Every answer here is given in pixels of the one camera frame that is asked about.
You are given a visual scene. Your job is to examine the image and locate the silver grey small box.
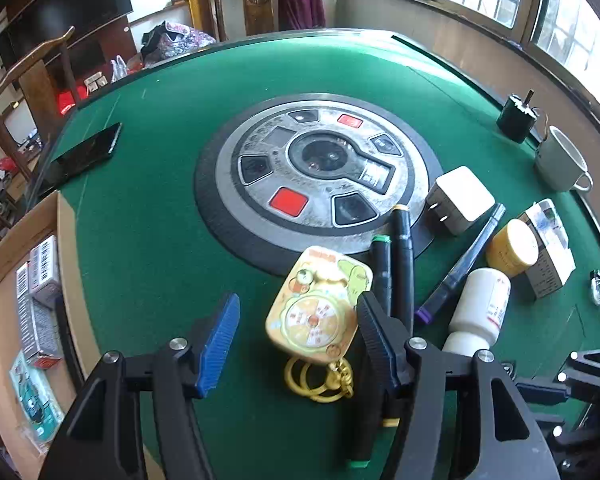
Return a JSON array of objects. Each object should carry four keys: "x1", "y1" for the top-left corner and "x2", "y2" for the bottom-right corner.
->
[{"x1": 29, "y1": 234, "x2": 62, "y2": 309}]

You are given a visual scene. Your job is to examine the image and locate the yellow jar white lid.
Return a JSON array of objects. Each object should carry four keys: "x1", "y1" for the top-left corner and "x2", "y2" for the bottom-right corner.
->
[{"x1": 486, "y1": 219, "x2": 539, "y2": 278}]

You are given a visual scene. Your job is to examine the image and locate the light blue tissue pack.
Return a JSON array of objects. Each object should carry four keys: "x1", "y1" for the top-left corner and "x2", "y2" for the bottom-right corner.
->
[{"x1": 9, "y1": 351, "x2": 65, "y2": 444}]

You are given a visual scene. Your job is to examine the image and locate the clear case red tool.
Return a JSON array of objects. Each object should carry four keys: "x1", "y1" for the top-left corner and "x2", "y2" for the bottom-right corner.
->
[{"x1": 17, "y1": 424, "x2": 50, "y2": 457}]

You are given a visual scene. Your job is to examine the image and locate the black pen gold band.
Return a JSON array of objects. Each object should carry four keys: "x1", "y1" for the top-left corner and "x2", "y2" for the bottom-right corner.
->
[{"x1": 379, "y1": 204, "x2": 416, "y2": 429}]

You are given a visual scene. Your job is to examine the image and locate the black marker purple cap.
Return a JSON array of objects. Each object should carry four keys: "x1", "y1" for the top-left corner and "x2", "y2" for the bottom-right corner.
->
[{"x1": 415, "y1": 203, "x2": 506, "y2": 325}]

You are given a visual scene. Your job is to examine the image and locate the shallow cardboard box tray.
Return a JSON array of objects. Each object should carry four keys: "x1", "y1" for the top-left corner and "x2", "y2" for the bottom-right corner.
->
[{"x1": 0, "y1": 192, "x2": 100, "y2": 479}]

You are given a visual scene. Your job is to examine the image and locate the floral bag pile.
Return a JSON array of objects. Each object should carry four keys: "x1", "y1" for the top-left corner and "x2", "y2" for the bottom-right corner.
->
[{"x1": 140, "y1": 21, "x2": 216, "y2": 66}]

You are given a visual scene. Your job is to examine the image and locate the black television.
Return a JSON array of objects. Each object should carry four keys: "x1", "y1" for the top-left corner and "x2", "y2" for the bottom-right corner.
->
[{"x1": 0, "y1": 0, "x2": 132, "y2": 65}]

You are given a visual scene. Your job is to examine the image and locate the blue white medicine box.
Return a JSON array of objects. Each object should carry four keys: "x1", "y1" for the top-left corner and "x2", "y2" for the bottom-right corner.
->
[{"x1": 518, "y1": 198, "x2": 576, "y2": 299}]

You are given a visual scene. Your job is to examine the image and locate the white power adapter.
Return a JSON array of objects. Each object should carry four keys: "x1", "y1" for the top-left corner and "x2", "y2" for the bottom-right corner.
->
[{"x1": 426, "y1": 166, "x2": 495, "y2": 236}]

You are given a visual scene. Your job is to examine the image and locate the black smartphone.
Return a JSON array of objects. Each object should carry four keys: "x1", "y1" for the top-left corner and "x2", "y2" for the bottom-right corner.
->
[{"x1": 38, "y1": 122, "x2": 122, "y2": 198}]

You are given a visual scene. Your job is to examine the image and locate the white pill bottle red label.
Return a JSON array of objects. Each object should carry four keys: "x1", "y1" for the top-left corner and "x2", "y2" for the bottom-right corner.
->
[{"x1": 442, "y1": 268, "x2": 510, "y2": 358}]

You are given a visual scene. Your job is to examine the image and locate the black marker blue cap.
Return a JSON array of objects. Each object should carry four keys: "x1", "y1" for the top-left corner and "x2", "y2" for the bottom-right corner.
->
[{"x1": 54, "y1": 295, "x2": 85, "y2": 391}]

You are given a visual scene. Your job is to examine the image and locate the white ceramic mug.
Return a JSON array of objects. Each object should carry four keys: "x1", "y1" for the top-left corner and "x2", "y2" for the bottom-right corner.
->
[{"x1": 534, "y1": 126, "x2": 594, "y2": 193}]

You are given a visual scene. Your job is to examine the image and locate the round mahjong table control panel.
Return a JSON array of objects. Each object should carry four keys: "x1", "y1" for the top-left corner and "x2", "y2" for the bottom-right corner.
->
[{"x1": 194, "y1": 93, "x2": 442, "y2": 275}]

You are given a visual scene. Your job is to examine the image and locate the yellow key rings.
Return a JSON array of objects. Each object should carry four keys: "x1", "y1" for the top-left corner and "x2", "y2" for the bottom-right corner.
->
[{"x1": 284, "y1": 353, "x2": 357, "y2": 404}]

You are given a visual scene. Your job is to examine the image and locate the silver red small box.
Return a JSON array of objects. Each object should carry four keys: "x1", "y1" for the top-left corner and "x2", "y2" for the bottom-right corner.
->
[{"x1": 16, "y1": 263, "x2": 62, "y2": 370}]

